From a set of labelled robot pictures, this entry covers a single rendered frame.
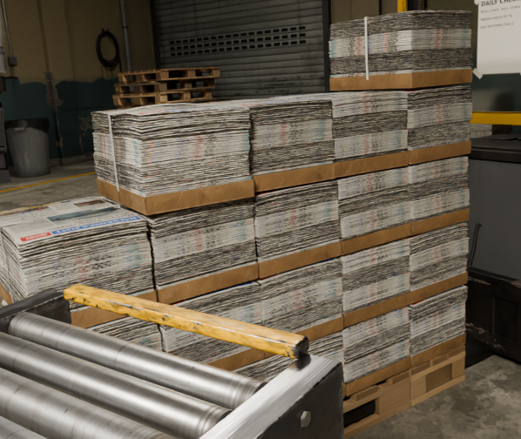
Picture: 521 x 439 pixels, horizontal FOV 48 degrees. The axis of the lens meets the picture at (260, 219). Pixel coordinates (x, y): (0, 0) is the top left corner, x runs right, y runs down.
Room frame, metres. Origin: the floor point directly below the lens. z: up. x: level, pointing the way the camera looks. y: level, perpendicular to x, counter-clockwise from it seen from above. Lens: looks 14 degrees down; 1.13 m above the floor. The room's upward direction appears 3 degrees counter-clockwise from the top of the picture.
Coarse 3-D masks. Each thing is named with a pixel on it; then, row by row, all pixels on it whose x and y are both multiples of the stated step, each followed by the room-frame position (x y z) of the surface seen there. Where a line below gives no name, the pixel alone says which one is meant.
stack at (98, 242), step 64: (256, 192) 1.54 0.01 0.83; (320, 192) 1.61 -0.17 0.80; (384, 192) 1.75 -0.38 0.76; (0, 256) 1.42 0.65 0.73; (64, 256) 1.21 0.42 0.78; (128, 256) 1.29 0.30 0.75; (192, 256) 1.38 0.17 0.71; (256, 256) 1.52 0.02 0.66; (384, 256) 1.74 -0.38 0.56; (128, 320) 1.28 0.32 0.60; (256, 320) 1.47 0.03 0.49; (320, 320) 1.60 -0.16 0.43; (384, 320) 1.74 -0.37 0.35; (384, 384) 1.76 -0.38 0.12
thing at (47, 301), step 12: (24, 300) 0.90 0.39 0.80; (36, 300) 0.89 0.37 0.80; (48, 300) 0.89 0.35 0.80; (60, 300) 0.90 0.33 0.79; (0, 312) 0.85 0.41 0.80; (12, 312) 0.85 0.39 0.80; (36, 312) 0.87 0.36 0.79; (48, 312) 0.88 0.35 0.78; (60, 312) 0.90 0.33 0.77; (0, 324) 0.82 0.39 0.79
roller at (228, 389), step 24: (24, 312) 0.84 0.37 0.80; (24, 336) 0.80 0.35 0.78; (48, 336) 0.77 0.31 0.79; (72, 336) 0.75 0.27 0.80; (96, 336) 0.74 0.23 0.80; (96, 360) 0.71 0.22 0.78; (120, 360) 0.68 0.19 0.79; (144, 360) 0.67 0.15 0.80; (168, 360) 0.66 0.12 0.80; (192, 360) 0.66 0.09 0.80; (168, 384) 0.63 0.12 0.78; (192, 384) 0.61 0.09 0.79; (216, 384) 0.60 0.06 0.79; (240, 384) 0.59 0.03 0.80; (264, 384) 0.59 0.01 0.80
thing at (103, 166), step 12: (144, 108) 1.62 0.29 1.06; (156, 108) 1.61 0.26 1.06; (168, 108) 1.59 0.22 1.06; (96, 120) 1.59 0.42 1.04; (108, 120) 1.50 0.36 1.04; (96, 132) 1.60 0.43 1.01; (108, 132) 1.51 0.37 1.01; (96, 144) 1.61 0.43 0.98; (108, 144) 1.52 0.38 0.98; (96, 156) 1.60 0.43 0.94; (108, 156) 1.51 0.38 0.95; (96, 168) 1.61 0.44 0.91; (108, 168) 1.52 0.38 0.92; (108, 180) 1.54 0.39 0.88
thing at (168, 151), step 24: (120, 120) 1.43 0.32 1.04; (144, 120) 1.31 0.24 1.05; (168, 120) 1.34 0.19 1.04; (192, 120) 1.37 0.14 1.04; (216, 120) 1.40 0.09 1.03; (240, 120) 1.43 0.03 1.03; (120, 144) 1.42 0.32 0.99; (144, 144) 1.32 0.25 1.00; (168, 144) 1.34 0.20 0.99; (192, 144) 1.37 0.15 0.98; (216, 144) 1.41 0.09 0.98; (240, 144) 1.44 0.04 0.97; (120, 168) 1.43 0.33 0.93; (144, 168) 1.31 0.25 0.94; (168, 168) 1.34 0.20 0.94; (192, 168) 1.37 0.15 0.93; (216, 168) 1.40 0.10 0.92; (240, 168) 1.44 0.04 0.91; (144, 192) 1.31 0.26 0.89; (168, 192) 1.34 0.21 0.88
